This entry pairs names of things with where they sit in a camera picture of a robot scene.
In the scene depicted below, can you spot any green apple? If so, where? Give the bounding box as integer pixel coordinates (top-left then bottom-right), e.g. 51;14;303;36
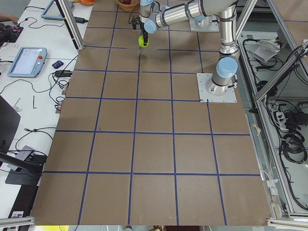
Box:
138;36;150;48

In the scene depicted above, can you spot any teach pendant tablet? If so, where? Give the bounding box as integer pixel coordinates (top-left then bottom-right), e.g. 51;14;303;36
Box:
7;47;48;78

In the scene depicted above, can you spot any orange container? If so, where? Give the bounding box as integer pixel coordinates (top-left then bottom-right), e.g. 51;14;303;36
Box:
78;0;95;6

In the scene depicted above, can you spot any dark blue pouch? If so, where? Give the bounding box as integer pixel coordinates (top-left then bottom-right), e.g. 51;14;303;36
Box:
52;60;64;69

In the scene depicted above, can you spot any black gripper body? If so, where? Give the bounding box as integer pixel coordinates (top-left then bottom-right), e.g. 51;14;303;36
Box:
131;15;146;33

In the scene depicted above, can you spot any aluminium frame post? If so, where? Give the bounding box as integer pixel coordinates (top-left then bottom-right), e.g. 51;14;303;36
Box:
55;0;84;51

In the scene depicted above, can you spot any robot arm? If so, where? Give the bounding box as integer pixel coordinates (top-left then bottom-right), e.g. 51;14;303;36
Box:
130;0;239;96

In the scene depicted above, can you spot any wicker basket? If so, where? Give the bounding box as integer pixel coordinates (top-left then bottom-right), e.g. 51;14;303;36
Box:
116;0;140;12

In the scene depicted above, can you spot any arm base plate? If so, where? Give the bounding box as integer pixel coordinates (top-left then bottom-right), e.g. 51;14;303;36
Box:
196;73;237;103
190;18;219;33

